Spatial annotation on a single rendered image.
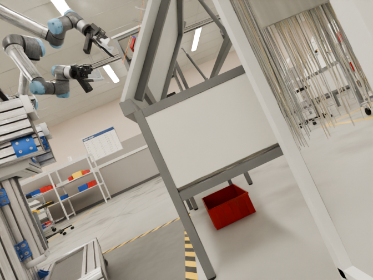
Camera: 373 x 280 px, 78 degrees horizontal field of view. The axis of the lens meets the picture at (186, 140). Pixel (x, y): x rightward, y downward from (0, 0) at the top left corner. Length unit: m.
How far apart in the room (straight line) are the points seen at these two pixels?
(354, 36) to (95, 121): 9.05
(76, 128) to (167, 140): 8.51
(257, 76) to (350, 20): 0.31
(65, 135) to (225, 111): 8.77
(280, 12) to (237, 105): 0.43
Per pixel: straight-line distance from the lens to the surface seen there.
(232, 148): 1.03
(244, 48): 0.67
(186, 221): 1.05
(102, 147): 9.05
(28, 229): 1.54
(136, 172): 8.84
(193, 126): 1.01
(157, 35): 1.29
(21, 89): 1.97
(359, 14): 0.39
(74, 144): 9.43
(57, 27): 1.56
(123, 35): 2.57
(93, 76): 1.45
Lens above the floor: 0.57
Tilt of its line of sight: 2 degrees up
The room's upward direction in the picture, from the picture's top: 24 degrees counter-clockwise
